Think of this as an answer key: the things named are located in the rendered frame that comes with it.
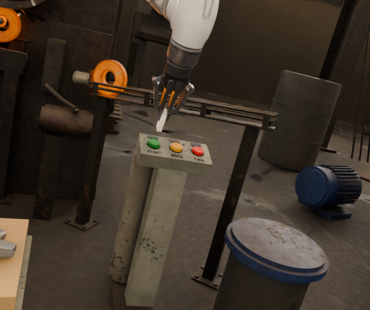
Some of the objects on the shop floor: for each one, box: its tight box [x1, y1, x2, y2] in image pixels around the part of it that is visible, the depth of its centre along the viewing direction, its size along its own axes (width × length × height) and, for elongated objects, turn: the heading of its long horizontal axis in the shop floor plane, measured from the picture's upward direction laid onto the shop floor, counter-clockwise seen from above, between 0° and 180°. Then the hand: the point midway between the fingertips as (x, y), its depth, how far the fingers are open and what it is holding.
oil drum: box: [257, 70, 342, 172], centre depth 398 cm, size 59×59×89 cm
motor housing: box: [33, 103, 93, 220], centre depth 184 cm, size 13×22×54 cm, turn 65°
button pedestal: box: [111, 133, 213, 310], centre depth 138 cm, size 16×24×62 cm, turn 65°
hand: (161, 120), depth 123 cm, fingers closed
